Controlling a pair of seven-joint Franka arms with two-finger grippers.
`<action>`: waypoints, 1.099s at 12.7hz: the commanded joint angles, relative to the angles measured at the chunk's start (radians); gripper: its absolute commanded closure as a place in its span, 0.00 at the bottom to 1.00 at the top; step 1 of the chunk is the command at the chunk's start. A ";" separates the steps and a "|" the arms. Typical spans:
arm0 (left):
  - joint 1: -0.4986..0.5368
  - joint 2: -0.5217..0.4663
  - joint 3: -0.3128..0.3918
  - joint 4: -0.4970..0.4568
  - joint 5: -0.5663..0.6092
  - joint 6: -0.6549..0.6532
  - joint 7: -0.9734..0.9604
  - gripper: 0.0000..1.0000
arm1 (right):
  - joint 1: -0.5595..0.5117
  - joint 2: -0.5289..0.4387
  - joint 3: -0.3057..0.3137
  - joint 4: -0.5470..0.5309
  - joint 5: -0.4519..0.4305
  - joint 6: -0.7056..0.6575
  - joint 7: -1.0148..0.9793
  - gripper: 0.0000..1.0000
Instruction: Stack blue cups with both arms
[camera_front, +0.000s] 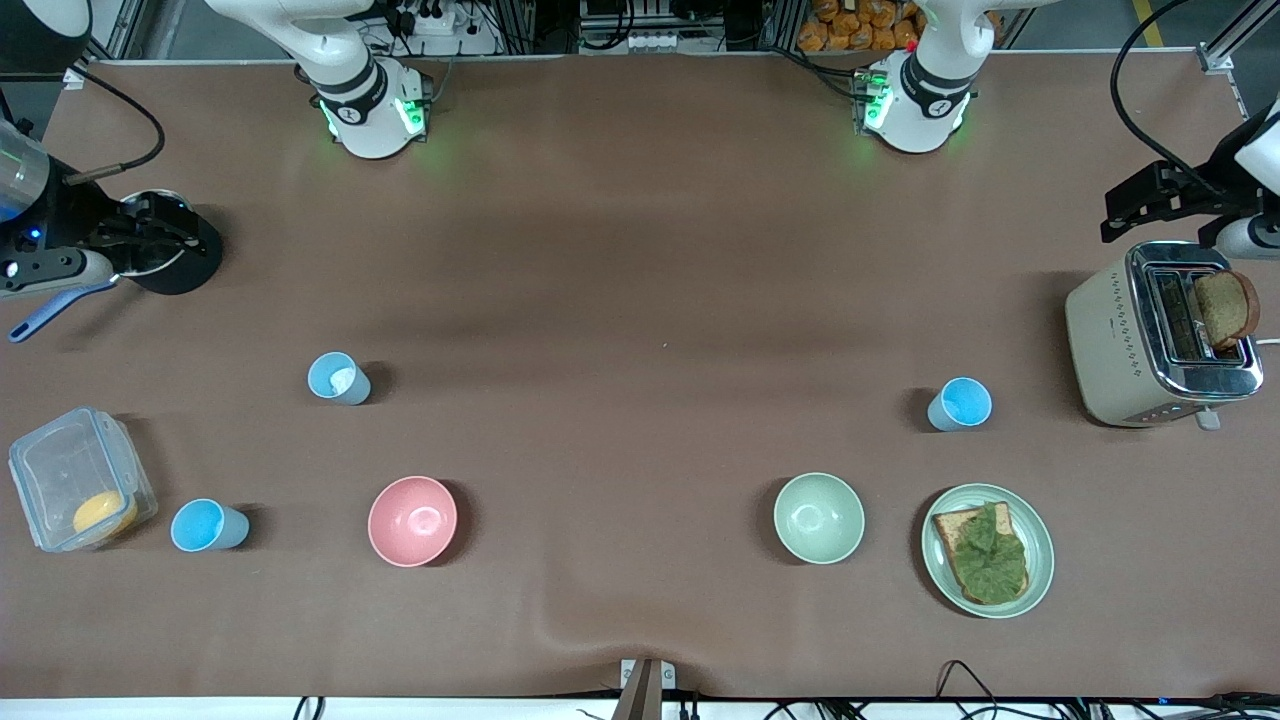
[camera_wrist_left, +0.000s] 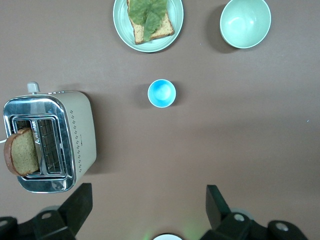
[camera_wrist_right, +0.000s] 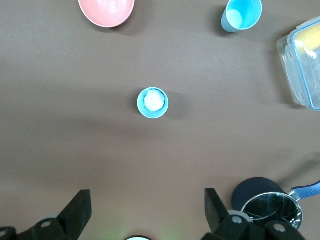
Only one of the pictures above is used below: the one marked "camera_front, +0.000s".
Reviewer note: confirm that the yellow round food piece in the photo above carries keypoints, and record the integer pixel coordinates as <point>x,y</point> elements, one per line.
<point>103,512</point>

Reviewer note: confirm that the light blue plastic cup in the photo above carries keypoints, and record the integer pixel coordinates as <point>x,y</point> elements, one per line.
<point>335,378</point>
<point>965,402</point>
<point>200,525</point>

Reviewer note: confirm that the green lettuce leaf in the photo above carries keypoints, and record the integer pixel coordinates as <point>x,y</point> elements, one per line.
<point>990,565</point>

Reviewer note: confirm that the aluminium frame profile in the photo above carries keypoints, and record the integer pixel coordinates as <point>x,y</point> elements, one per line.
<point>1240,30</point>
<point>130,30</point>

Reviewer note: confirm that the pale green plate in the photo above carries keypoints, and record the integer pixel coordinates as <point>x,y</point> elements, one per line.
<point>1040,550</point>

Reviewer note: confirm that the brown bread slice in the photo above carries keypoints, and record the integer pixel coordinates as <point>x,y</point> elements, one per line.
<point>948,524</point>

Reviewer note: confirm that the white power strip with plugs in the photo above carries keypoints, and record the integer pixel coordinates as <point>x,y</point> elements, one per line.
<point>435,22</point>

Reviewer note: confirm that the metal table edge bracket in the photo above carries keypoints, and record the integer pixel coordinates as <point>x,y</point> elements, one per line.
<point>647,690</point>

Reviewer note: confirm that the dark brown toast slice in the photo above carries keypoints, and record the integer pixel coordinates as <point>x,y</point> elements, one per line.
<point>1225,305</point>

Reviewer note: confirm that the long white socket strip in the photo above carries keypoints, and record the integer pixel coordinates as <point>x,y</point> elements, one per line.
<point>655,42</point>

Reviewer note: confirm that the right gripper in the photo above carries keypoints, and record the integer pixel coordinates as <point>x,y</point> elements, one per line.
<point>72,222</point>

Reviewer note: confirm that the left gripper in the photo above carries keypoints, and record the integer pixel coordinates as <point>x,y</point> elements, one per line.
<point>1212,191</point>

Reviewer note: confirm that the beige chrome toaster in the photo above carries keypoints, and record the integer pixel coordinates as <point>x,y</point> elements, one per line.
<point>1110,350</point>

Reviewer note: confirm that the pale green bowl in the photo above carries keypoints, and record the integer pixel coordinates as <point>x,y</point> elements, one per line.
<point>818,518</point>

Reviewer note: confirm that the pink bowl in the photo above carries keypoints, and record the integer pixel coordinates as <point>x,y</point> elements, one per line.
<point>412,520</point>

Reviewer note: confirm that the clear plastic food container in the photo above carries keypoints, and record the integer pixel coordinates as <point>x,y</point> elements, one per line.
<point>60,470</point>

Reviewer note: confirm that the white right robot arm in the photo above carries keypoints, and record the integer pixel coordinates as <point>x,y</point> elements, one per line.
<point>365,120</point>

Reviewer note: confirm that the orange snack bag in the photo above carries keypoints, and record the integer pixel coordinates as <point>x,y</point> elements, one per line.
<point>850,25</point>

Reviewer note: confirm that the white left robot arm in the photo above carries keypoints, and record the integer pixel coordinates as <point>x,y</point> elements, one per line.
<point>920,115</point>

